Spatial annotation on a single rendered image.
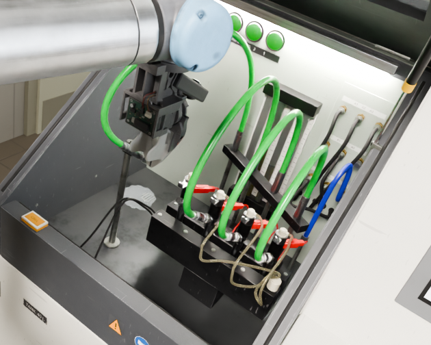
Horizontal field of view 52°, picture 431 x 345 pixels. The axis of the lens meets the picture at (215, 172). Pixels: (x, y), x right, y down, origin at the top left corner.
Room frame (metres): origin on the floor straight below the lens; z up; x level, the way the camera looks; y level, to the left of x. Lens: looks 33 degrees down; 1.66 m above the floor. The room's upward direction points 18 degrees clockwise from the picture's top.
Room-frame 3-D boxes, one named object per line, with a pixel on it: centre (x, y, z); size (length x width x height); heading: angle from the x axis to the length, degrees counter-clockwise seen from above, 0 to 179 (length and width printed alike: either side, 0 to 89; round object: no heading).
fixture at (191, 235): (0.78, -0.06, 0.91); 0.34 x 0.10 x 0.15; 67
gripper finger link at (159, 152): (0.63, 0.11, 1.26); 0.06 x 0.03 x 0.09; 157
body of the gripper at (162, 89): (0.63, 0.12, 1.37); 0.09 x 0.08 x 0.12; 157
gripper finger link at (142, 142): (0.64, 0.14, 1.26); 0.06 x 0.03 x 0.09; 157
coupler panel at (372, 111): (0.98, -0.28, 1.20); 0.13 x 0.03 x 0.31; 67
